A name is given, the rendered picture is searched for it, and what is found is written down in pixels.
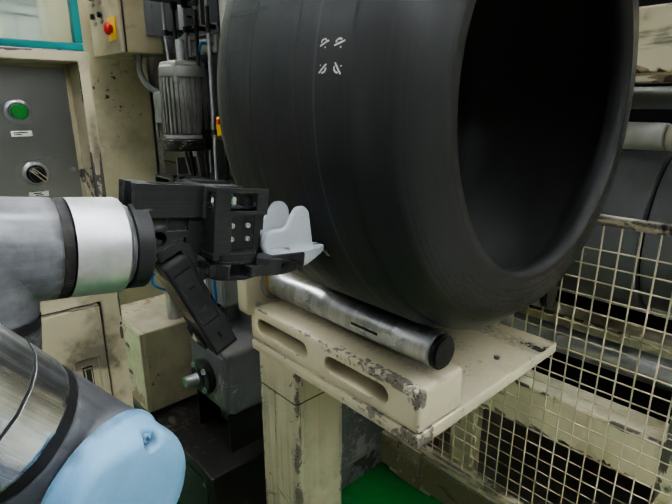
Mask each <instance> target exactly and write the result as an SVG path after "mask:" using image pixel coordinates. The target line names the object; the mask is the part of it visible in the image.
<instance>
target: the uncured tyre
mask: <svg viewBox="0 0 672 504"><path fill-rule="evenodd" d="M266 5H269V8H268V9H267V10H262V11H258V12H254V13H250V14H245V15H241V16H237V17H233V18H230V14H234V13H238V12H242V11H246V10H250V9H254V8H258V7H262V6H266ZM326 30H349V38H348V47H347V57H346V71H345V81H316V65H317V51H318V41H319V32H320V31H326ZM638 41H639V0H228V1H227V4H226V8H225V13H224V17H223V22H222V27H221V33H220V40H219V49H218V61H217V100H218V112H219V121H220V128H221V134H222V139H223V144H224V148H225V152H226V156H227V160H228V164H229V167H230V170H231V173H232V176H233V179H234V182H235V184H236V185H243V186H244V188H252V189H269V197H268V208H269V206H270V205H271V203H273V202H275V201H282V202H284V203H285V204H286V205H287V207H288V210H289V215H290V213H291V211H292V209H293V208H294V207H296V206H304V207H305V208H306V209H307V210H308V212H309V219H310V228H311V236H312V241H314V242H318V243H321V244H324V245H326V246H327V248H328V250H329V251H330V253H331V255H332V257H333V258H334V260H335V262H334V261H331V260H328V259H325V258H322V257H319V256H317V257H316V258H314V259H313V260H312V261H311V262H309V263H308V264H306V265H304V266H303V268H300V269H297V270H298V271H300V272H301V273H302V274H304V275H305V276H307V277H308V278H310V279H311V280H313V281H315V282H317V283H318V284H320V285H323V286H325V287H327V288H330V289H332V290H335V291H337V292H340V293H343V294H345V295H348V296H350V297H353V298H355V299H358V300H360V301H363V302H365V303H368V304H371V305H373V306H376V307H378V308H381V309H383V310H386V311H388V312H391V313H394V314H396V315H399V316H401V317H404V318H406V319H409V320H411V321H414V322H416V323H419V324H422V325H425V326H429V327H434V328H445V329H462V330H470V329H478V328H483V327H487V326H490V325H492V324H495V323H497V322H499V321H501V320H503V319H505V318H507V317H509V316H510V315H512V314H514V313H516V312H518V311H520V310H522V309H523V308H525V307H527V306H529V305H531V304H533V303H534V302H536V301H537V300H539V299H540V298H542V297H543V296H544V295H545V294H547V293H548V292H549V291H550V290H551V289H552V288H553V287H554V286H555V285H556V284H557V283H558V282H559V281H560V280H561V278H562V277H563V276H564V275H565V274H566V272H567V271H568V270H569V268H570V267H571V266H572V264H573V263H574V261H575V260H576V258H577V257H578V255H579V254H580V252H581V251H582V249H583V247H584V246H585V244H586V242H587V240H588V238H589V236H590V235H591V233H592V231H593V229H594V227H595V224H596V222H597V220H598V218H599V216H600V213H601V211H602V209H603V206H604V204H605V201H606V199H607V196H608V193H609V191H610V188H611V185H612V182H613V179H614V176H615V173H616V170H617V166H618V163H619V159H620V156H621V152H622V148H623V144H624V140H625V136H626V131H627V127H628V122H629V117H630V111H631V105H632V99H633V93H634V85H635V77H636V68H637V57H638Z"/></svg>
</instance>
